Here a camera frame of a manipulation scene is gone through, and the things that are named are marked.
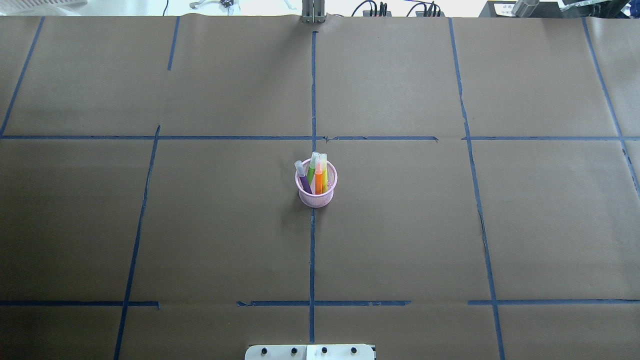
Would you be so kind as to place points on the green highlighter pen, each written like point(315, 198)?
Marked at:
point(312, 167)

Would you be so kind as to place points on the orange highlighter pen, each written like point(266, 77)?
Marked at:
point(318, 177)

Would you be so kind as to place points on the yellow highlighter pen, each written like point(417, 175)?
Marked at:
point(325, 173)

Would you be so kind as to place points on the purple highlighter pen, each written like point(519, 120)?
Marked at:
point(301, 174)

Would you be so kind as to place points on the pink mesh pen holder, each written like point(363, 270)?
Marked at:
point(313, 200)

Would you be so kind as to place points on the aluminium frame post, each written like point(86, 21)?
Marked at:
point(313, 11)

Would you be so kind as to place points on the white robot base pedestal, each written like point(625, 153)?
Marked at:
point(357, 351)

